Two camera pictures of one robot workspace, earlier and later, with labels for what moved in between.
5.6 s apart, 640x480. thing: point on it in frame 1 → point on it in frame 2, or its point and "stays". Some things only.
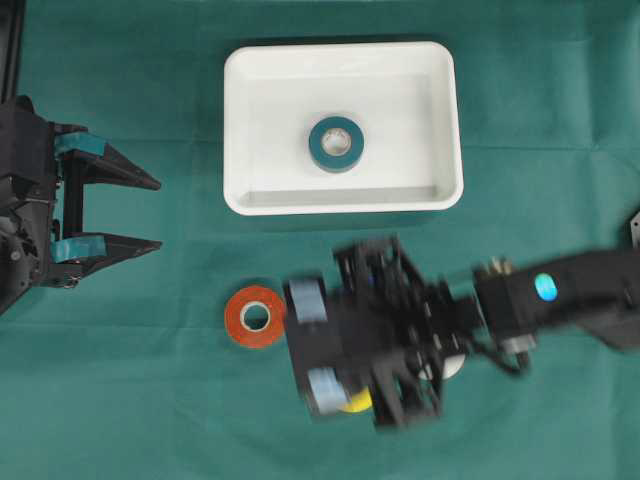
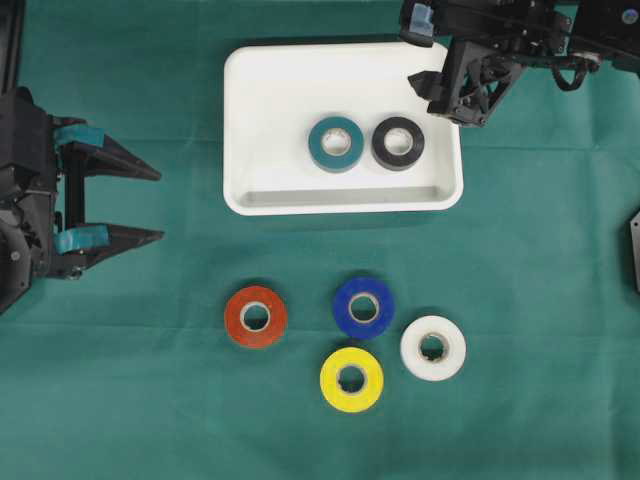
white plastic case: (405, 97) stays
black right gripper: (413, 323) → (489, 41)
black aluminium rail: (12, 19) stays
